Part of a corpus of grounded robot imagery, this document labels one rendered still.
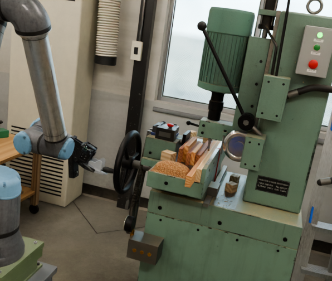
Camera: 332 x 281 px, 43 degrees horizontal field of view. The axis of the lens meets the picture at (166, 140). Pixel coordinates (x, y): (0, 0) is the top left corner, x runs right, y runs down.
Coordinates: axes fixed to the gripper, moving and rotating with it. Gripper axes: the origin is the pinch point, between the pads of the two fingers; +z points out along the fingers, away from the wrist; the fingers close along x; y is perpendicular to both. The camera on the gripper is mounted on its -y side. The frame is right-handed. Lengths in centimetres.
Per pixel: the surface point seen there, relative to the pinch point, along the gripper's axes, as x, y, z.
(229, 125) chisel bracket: 8, 44, 34
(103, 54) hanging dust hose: 117, 15, -66
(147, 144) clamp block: 5.4, 19.8, 9.5
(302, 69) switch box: -6, 77, 45
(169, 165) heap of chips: -15.0, 25.3, 23.4
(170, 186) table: -17.6, 19.7, 28.0
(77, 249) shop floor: 59, -85, -6
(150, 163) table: 3.4, 14.0, 14.5
